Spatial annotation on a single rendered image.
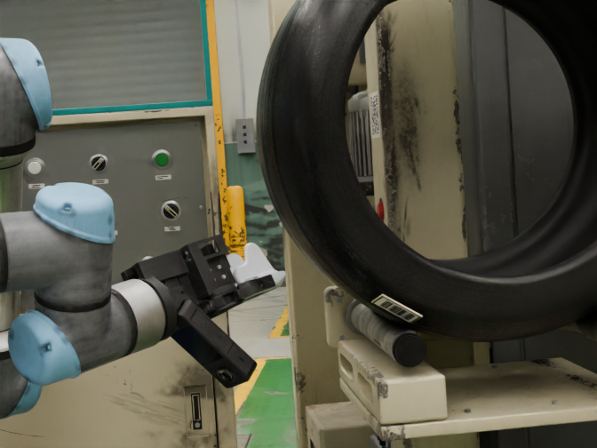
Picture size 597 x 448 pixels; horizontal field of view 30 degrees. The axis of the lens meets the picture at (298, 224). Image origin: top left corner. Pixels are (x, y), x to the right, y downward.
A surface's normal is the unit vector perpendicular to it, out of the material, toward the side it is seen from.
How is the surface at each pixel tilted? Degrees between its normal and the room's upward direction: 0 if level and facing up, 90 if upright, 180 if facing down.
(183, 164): 90
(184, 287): 69
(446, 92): 90
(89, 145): 90
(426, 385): 90
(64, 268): 115
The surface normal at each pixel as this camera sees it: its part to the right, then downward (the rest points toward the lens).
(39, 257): 0.47, 0.13
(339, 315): 0.11, 0.04
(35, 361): -0.66, 0.21
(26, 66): 0.44, -0.33
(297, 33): -0.60, -0.25
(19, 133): 0.81, 0.33
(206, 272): 0.63, -0.36
